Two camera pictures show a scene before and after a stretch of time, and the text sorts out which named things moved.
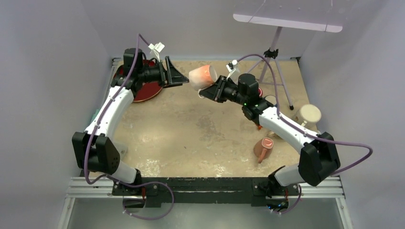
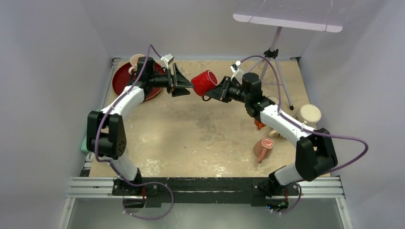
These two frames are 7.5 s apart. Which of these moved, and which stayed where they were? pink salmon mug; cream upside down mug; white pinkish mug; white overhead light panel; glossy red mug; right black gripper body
Moved: glossy red mug; white pinkish mug
Stayed: pink salmon mug; right black gripper body; cream upside down mug; white overhead light panel
